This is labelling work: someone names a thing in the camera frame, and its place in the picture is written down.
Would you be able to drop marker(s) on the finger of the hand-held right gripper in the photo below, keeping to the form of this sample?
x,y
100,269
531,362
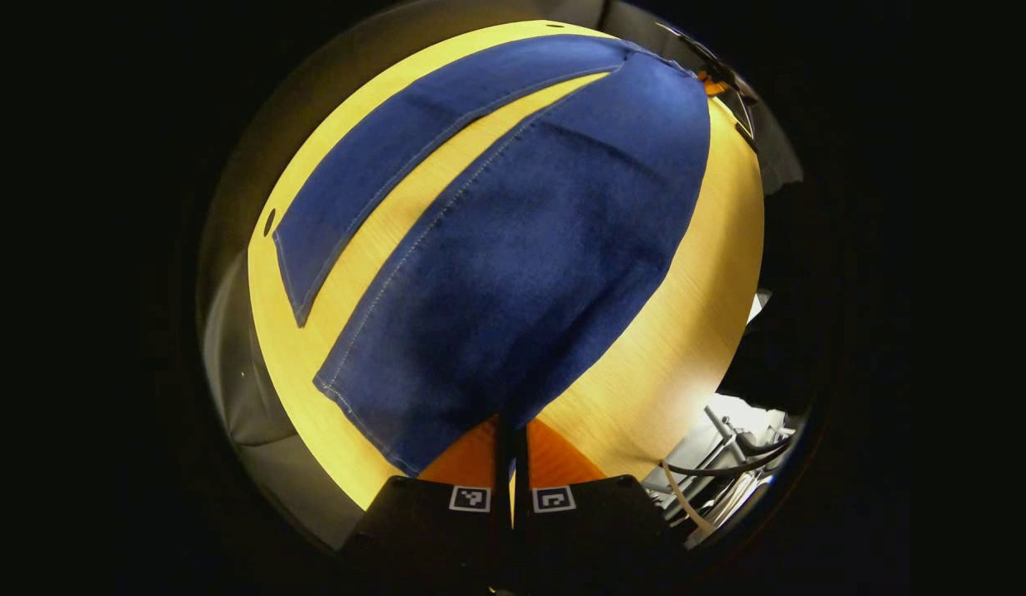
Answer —
x,y
713,85

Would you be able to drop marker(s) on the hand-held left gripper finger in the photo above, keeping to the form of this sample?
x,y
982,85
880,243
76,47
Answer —
x,y
521,530
503,530

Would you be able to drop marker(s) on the blue jeans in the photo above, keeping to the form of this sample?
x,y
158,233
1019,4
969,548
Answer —
x,y
521,248

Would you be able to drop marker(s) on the grey metal frame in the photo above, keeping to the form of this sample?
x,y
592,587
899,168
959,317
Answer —
x,y
728,439

